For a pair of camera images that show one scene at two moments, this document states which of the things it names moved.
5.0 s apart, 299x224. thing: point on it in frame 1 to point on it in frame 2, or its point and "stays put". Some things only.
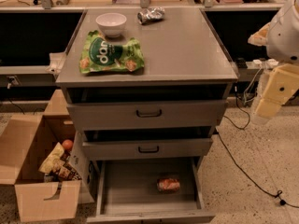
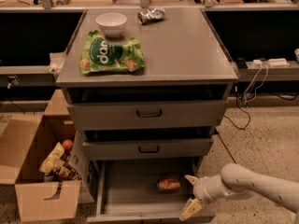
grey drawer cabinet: x=146 y=88 stays put
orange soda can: x=168 y=185 stays put
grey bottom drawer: x=127 y=192 stays put
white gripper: x=284 y=36 to x=202 y=189
